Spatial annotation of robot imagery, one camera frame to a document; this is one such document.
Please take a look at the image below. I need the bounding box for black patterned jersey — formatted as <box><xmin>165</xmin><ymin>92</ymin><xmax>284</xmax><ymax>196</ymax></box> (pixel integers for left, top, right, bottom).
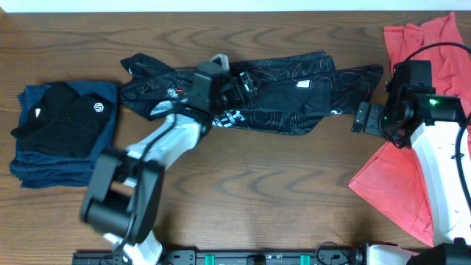
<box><xmin>119</xmin><ymin>52</ymin><xmax>383</xmax><ymax>135</ymax></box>

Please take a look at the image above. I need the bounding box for folded navy blue garment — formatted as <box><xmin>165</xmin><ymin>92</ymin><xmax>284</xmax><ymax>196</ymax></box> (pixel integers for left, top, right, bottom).
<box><xmin>10</xmin><ymin>83</ymin><xmax>113</xmax><ymax>188</ymax></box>

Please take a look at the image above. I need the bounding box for folded black polo shirt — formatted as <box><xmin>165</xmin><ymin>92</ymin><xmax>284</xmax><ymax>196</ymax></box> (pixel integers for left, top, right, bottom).
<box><xmin>11</xmin><ymin>81</ymin><xmax>118</xmax><ymax>158</ymax></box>

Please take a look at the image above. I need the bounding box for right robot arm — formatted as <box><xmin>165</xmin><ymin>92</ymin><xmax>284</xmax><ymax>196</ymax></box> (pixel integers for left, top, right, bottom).
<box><xmin>349</xmin><ymin>59</ymin><xmax>470</xmax><ymax>264</ymax></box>

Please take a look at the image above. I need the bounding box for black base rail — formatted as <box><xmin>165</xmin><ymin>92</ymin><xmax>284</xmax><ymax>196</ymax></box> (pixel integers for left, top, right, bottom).
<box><xmin>71</xmin><ymin>241</ymin><xmax>361</xmax><ymax>265</ymax></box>

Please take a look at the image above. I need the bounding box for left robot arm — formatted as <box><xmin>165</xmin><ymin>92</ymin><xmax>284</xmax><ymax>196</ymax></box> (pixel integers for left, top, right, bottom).
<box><xmin>79</xmin><ymin>60</ymin><xmax>258</xmax><ymax>264</ymax></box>

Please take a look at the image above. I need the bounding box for red t-shirt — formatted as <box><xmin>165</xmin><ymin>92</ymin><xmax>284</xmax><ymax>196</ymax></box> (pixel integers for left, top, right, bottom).
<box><xmin>348</xmin><ymin>13</ymin><xmax>470</xmax><ymax>245</ymax></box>

